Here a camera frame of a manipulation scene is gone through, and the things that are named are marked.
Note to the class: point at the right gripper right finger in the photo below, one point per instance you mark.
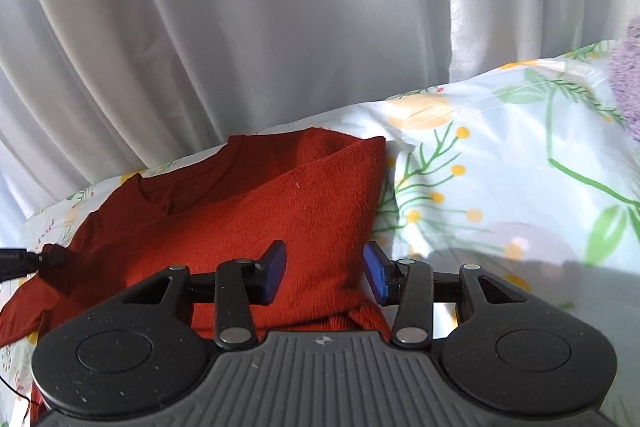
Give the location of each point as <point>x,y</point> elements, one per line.
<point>413,287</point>

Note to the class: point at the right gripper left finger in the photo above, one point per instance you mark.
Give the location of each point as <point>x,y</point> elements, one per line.
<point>233,288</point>

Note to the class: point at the red knit sweater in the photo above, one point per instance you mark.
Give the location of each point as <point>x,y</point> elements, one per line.
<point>314,190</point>

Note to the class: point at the white curtain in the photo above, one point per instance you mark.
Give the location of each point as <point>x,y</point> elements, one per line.
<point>95,88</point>

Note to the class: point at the purple fuzzy cloth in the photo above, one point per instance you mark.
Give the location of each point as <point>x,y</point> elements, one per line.
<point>625,77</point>

